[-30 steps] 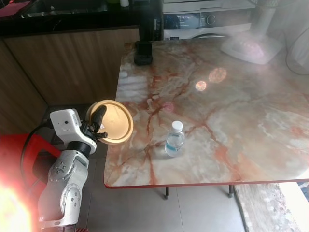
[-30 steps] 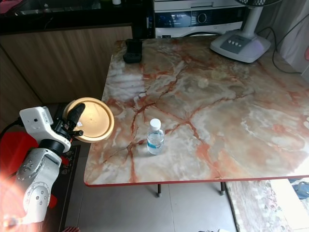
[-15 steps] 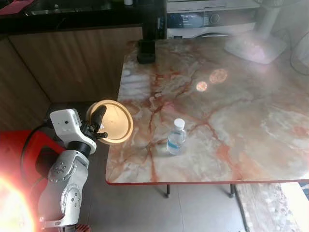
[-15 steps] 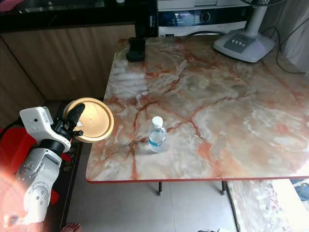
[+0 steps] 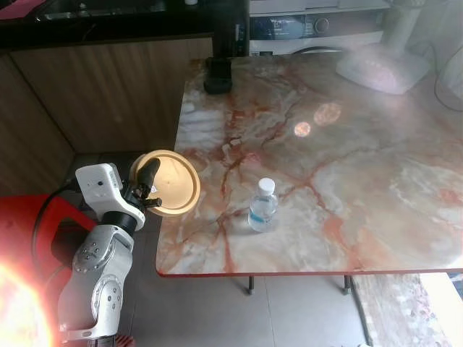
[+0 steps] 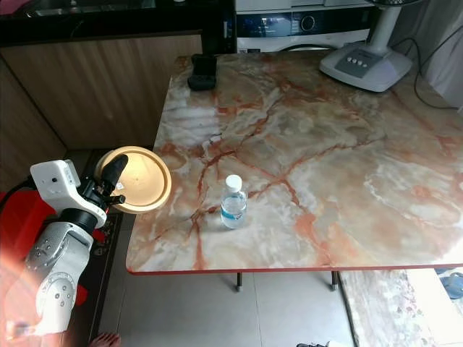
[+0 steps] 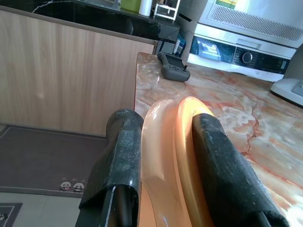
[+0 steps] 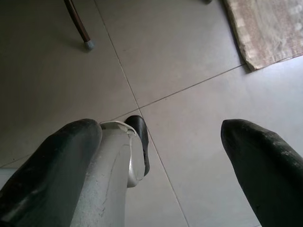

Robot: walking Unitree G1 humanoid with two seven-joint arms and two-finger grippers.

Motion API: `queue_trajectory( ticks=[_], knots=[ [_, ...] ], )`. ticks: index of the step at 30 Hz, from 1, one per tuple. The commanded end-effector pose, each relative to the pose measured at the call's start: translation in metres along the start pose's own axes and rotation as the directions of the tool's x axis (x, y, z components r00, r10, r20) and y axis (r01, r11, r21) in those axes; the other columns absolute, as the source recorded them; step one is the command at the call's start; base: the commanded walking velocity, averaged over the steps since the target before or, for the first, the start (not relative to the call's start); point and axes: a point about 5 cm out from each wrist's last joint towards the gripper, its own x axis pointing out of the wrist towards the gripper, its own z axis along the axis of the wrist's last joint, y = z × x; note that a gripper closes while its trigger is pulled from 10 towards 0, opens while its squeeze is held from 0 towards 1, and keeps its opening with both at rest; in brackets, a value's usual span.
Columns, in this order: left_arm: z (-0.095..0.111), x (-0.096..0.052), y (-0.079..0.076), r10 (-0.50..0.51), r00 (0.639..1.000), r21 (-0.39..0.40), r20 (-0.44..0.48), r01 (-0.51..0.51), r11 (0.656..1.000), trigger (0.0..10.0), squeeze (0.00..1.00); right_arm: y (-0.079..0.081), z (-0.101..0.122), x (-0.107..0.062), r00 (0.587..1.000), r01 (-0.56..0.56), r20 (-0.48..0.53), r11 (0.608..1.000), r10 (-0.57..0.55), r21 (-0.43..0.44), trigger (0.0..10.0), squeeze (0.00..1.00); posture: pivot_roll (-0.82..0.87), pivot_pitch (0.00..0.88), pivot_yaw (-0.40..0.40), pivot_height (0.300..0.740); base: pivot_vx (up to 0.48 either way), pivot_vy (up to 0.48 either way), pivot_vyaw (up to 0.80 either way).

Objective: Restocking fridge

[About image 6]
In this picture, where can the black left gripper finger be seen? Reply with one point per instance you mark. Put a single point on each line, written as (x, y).
(114, 172)

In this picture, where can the round tan plastic plate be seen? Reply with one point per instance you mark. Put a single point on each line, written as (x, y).
(148, 181)

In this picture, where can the brown wooden cabinet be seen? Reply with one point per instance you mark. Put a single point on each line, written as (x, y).
(94, 94)

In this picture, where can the red plastic chair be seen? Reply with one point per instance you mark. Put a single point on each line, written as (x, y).
(18, 224)

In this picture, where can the clear water bottle white cap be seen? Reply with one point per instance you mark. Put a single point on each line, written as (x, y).
(234, 206)

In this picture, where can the small black device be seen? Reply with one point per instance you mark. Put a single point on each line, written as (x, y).
(202, 74)

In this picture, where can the bare person foot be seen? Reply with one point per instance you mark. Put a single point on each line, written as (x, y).
(107, 340)

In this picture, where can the black kitchen countertop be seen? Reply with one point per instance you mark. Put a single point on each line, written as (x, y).
(101, 22)

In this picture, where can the dark metal table leg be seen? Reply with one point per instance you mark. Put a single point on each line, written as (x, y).
(335, 280)
(237, 282)

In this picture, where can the white washing machine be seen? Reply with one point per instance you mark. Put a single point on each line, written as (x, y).
(304, 25)

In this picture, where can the white standing fan base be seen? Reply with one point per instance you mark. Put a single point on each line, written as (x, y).
(365, 66)

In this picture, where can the beige patterned floor rug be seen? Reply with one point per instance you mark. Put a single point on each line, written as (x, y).
(380, 311)

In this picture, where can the light grey curtain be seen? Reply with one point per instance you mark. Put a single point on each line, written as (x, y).
(445, 50)

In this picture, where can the blue object on floor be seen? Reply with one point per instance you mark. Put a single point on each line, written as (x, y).
(454, 285)

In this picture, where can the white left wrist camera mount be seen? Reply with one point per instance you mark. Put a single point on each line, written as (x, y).
(54, 179)

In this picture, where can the black upright post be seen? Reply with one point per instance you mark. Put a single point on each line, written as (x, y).
(218, 27)

